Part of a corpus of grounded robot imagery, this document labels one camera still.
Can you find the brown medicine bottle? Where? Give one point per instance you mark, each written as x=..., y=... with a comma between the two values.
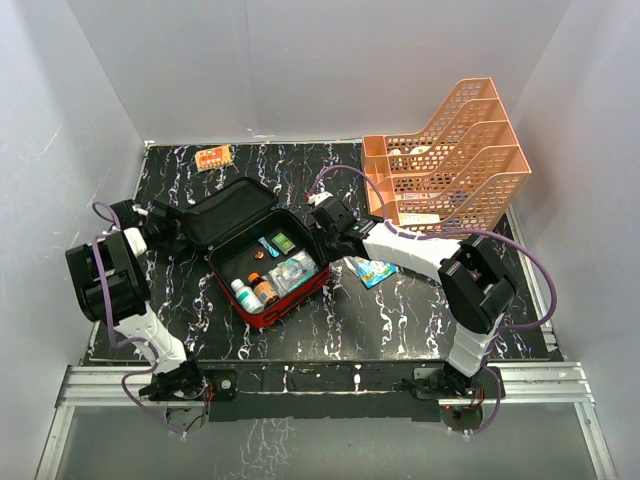
x=263, y=289

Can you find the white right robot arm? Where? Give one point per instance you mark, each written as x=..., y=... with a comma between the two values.
x=477, y=286

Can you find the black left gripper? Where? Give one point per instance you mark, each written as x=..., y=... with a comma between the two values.
x=174, y=221

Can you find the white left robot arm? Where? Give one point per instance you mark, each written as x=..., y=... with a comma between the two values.
x=112, y=289

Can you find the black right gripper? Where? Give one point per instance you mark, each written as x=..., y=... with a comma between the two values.
x=330, y=254

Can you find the red black medicine case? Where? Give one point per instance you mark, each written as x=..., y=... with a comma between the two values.
x=229, y=223

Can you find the orange snack packet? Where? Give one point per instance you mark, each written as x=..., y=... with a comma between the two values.
x=213, y=158

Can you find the blue cotton swab bag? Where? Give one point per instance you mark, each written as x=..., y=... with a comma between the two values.
x=369, y=272

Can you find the teal round tape packet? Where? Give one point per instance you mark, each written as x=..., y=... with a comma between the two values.
x=293, y=272

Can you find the small teal packet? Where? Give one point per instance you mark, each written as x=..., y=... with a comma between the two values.
x=268, y=247

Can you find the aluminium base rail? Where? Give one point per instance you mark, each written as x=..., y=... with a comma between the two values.
x=524, y=382

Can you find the white green pill bottle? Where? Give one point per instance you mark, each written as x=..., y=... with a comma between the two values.
x=246, y=297

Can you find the orange mesh file organizer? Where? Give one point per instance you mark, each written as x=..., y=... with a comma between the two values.
x=462, y=170

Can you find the green wind oil box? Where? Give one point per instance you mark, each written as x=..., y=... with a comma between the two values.
x=283, y=243

